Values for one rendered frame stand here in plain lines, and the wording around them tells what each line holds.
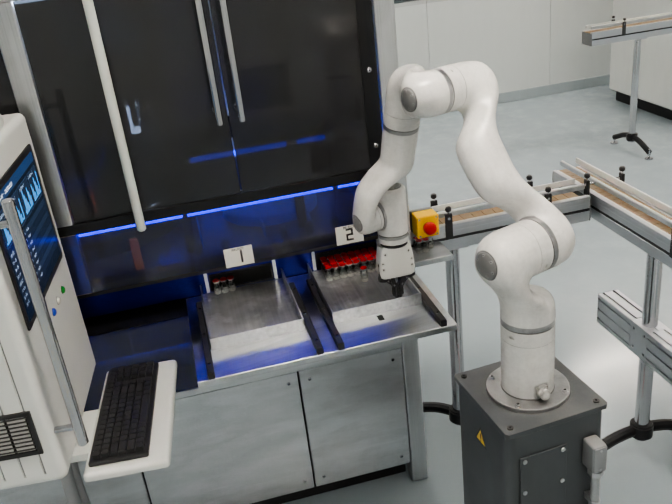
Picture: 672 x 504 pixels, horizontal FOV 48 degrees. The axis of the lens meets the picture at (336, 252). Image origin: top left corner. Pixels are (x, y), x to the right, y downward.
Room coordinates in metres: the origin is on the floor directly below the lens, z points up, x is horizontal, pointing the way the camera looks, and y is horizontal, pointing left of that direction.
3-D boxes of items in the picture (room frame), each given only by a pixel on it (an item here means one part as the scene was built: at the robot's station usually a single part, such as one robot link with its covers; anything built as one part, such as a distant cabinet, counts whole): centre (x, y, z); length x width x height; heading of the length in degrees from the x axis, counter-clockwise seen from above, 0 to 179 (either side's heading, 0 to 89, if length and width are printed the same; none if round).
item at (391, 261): (1.87, -0.16, 1.03); 0.10 x 0.08 x 0.11; 101
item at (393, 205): (1.86, -0.16, 1.18); 0.09 x 0.08 x 0.13; 120
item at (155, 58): (1.99, 0.48, 1.51); 0.47 x 0.01 x 0.59; 101
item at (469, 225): (2.35, -0.54, 0.92); 0.69 x 0.16 x 0.16; 101
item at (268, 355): (1.89, 0.09, 0.87); 0.70 x 0.48 x 0.02; 101
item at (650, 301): (2.12, -1.01, 0.46); 0.09 x 0.09 x 0.77; 11
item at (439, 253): (2.20, -0.29, 0.87); 0.14 x 0.13 x 0.02; 11
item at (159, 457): (1.61, 0.61, 0.79); 0.45 x 0.28 x 0.03; 6
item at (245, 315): (1.93, 0.27, 0.90); 0.34 x 0.26 x 0.04; 11
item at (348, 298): (1.99, -0.06, 0.90); 0.34 x 0.26 x 0.04; 11
